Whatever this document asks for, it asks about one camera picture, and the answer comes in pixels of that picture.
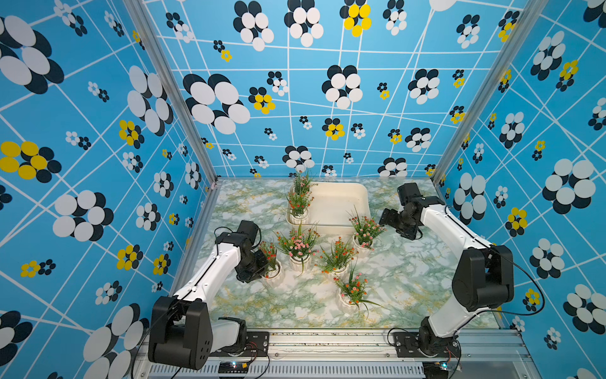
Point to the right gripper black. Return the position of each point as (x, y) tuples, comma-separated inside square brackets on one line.
[(407, 232)]

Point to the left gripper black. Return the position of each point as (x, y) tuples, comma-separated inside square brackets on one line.
[(247, 275)]

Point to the potted plant red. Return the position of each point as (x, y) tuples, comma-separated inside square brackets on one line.
[(298, 206), (273, 275)]

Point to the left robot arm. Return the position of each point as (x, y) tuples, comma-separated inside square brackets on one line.
[(182, 333)]

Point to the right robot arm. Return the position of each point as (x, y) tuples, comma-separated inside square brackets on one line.
[(482, 281)]

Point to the potted plant pink centre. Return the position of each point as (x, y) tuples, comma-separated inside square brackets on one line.
[(299, 245)]

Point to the white plastic storage box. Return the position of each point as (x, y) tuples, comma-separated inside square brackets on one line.
[(333, 206)]

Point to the potted plant orange centre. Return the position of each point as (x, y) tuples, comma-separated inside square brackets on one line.
[(337, 259)]

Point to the potted plant front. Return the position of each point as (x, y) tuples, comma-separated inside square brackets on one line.
[(352, 292)]

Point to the left controller board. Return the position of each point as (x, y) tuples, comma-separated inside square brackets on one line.
[(233, 368)]

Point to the controller board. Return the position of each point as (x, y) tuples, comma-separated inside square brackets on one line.
[(435, 371), (233, 368)]

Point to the right controller board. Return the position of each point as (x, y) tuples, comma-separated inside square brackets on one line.
[(435, 371)]

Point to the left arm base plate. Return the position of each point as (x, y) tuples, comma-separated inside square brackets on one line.
[(254, 343)]

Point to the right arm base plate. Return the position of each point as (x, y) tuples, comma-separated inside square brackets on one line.
[(424, 345)]

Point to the aluminium front rail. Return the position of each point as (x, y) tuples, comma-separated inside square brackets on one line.
[(362, 353)]

